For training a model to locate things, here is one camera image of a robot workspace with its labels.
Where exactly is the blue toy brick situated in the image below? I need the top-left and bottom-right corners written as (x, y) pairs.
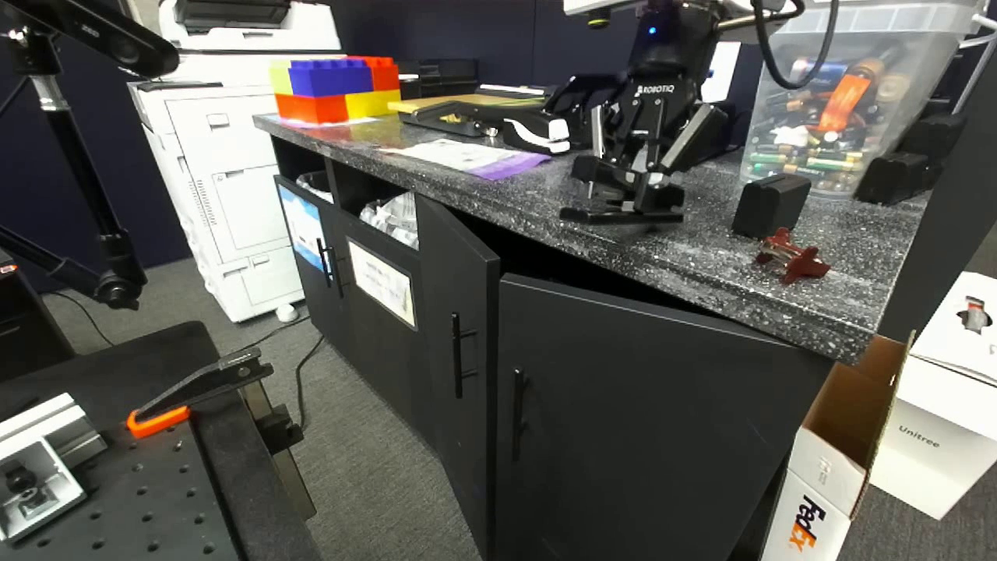
top-left (286, 57), bottom-right (377, 98)

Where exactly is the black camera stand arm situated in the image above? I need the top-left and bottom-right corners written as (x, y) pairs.
top-left (0, 0), bottom-right (182, 311)

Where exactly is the white cabinet label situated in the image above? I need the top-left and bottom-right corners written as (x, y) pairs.
top-left (347, 237), bottom-right (420, 331)

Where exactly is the black clamp orange handle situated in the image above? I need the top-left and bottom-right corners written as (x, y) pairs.
top-left (121, 350), bottom-right (276, 446)

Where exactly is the red toy brick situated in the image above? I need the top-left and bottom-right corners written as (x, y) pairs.
top-left (360, 51), bottom-right (403, 92)

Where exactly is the pale yellow toy brick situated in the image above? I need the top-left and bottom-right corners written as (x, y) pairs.
top-left (269, 58), bottom-right (296, 98)

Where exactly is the white and purple paper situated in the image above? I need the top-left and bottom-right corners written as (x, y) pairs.
top-left (380, 132), bottom-right (554, 179)

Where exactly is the small black box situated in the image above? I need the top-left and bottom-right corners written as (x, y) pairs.
top-left (728, 172), bottom-right (814, 238)

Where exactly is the white box penguin print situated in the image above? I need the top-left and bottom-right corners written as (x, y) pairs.
top-left (866, 268), bottom-right (997, 523)

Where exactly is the black tape dispenser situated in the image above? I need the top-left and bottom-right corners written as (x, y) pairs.
top-left (498, 69), bottom-right (630, 157)

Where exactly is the silver aluminium mount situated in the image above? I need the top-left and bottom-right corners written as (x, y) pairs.
top-left (0, 389), bottom-right (110, 549)

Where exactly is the clear plastic storage bin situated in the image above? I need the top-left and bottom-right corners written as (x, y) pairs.
top-left (735, 0), bottom-right (980, 201)

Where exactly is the clear plastic bag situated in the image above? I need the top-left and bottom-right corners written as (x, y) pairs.
top-left (356, 190), bottom-right (420, 253)

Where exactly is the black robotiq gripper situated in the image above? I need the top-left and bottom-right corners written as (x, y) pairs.
top-left (582, 36), bottom-right (733, 199)

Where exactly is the blue and white sign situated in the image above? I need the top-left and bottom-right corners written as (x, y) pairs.
top-left (273, 179), bottom-right (336, 276)

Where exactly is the orange toy brick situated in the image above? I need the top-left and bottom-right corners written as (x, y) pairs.
top-left (271, 89), bottom-right (353, 128)

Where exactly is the black pencil sharpener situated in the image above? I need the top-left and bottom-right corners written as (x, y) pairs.
top-left (701, 98), bottom-right (741, 168)

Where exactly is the black cabinet granite top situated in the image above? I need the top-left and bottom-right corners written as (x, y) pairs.
top-left (248, 103), bottom-right (932, 561)

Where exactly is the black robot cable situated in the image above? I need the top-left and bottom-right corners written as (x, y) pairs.
top-left (749, 0), bottom-right (840, 92)

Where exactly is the dark red clip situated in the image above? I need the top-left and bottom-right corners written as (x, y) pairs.
top-left (751, 227), bottom-right (833, 287)

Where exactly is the white office printer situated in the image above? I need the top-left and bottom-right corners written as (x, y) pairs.
top-left (123, 0), bottom-right (347, 328)

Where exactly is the black block beside bin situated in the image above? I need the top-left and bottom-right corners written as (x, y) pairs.
top-left (851, 146), bottom-right (934, 208)

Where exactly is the black perforated breadboard table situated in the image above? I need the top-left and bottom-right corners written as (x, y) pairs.
top-left (0, 317), bottom-right (317, 561)

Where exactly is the open fedex cardboard box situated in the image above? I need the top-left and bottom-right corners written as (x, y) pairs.
top-left (757, 334), bottom-right (909, 561)

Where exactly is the black flat tray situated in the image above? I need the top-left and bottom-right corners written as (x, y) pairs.
top-left (397, 89), bottom-right (551, 146)

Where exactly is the black floor cable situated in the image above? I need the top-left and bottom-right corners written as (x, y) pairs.
top-left (286, 331), bottom-right (330, 430)

